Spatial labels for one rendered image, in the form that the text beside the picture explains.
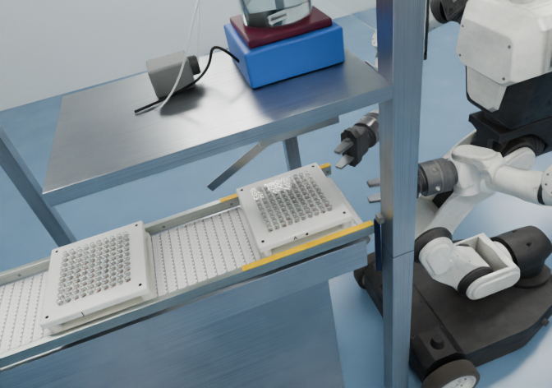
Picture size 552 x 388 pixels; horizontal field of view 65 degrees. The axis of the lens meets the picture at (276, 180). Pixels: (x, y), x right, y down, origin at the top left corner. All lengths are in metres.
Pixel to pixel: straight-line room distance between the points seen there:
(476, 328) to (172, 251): 1.10
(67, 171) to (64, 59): 3.90
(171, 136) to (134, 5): 3.75
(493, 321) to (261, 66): 1.29
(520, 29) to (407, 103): 0.36
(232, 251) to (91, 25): 3.64
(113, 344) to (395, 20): 0.93
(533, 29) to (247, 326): 1.01
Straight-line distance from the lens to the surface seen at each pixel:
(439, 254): 1.41
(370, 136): 1.31
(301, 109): 0.77
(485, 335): 1.75
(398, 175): 0.94
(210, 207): 1.25
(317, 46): 0.88
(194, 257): 1.17
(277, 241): 1.04
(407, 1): 0.78
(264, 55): 0.84
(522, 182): 1.10
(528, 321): 1.82
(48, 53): 4.69
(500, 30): 1.15
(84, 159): 0.82
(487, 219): 2.37
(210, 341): 1.30
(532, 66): 1.13
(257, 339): 1.36
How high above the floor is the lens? 1.64
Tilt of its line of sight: 38 degrees down
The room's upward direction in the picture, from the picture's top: 12 degrees counter-clockwise
